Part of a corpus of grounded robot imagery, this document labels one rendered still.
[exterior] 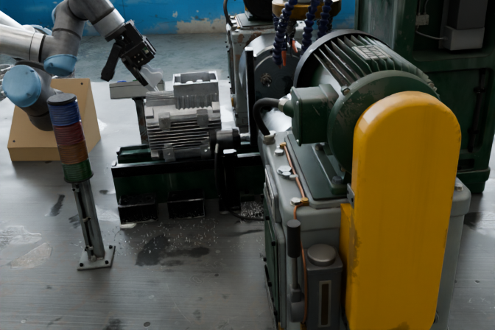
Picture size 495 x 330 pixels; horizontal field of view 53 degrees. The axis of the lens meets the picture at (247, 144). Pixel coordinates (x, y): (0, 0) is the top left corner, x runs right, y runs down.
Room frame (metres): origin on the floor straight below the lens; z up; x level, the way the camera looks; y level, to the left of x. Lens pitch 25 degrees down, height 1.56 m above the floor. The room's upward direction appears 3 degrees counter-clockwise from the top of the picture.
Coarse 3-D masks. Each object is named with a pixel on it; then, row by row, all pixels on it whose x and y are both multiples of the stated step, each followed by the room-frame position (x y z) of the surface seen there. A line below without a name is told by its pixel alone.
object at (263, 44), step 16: (256, 48) 1.59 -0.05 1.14; (272, 48) 1.54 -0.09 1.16; (288, 48) 1.54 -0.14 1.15; (240, 64) 1.65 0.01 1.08; (256, 64) 1.54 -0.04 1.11; (272, 64) 1.54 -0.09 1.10; (288, 64) 1.54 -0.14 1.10; (240, 80) 1.63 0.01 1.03; (256, 80) 1.53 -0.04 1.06; (272, 80) 1.54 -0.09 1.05; (288, 80) 1.54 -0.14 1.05; (256, 96) 1.53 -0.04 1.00; (272, 96) 1.54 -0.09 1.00
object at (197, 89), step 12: (204, 72) 1.36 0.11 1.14; (216, 72) 1.35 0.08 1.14; (180, 84) 1.26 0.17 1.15; (192, 84) 1.26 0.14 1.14; (204, 84) 1.27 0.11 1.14; (216, 84) 1.27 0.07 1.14; (180, 96) 1.26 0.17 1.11; (192, 96) 1.26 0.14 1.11; (204, 96) 1.27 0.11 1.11; (216, 96) 1.27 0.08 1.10; (192, 108) 1.26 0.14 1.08
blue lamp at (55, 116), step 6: (72, 102) 0.98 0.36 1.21; (54, 108) 0.96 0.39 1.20; (60, 108) 0.96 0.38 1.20; (66, 108) 0.97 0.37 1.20; (72, 108) 0.98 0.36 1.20; (78, 108) 1.00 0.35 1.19; (54, 114) 0.97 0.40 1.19; (60, 114) 0.96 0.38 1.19; (66, 114) 0.97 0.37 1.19; (72, 114) 0.97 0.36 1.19; (78, 114) 0.99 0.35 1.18; (54, 120) 0.97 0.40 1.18; (60, 120) 0.96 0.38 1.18; (66, 120) 0.97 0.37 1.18; (72, 120) 0.97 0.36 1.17; (78, 120) 0.98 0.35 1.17
